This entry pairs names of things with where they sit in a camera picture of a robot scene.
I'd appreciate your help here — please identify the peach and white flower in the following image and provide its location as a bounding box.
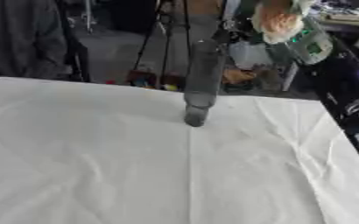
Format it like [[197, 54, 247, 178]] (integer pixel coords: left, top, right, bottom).
[[250, 0, 318, 46]]

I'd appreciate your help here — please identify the orange brown bag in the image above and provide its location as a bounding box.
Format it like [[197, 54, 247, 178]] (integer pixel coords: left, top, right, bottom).
[[221, 67, 259, 86]]

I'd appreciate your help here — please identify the black tripod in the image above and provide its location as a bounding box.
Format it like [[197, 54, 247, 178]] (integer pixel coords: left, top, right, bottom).
[[129, 0, 195, 89]]

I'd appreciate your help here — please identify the white plastic bag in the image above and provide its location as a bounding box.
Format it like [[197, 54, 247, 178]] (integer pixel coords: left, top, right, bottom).
[[227, 40, 278, 70]]

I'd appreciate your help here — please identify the dark grey hanging garment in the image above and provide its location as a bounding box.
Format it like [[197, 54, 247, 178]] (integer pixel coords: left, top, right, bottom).
[[0, 0, 69, 81]]

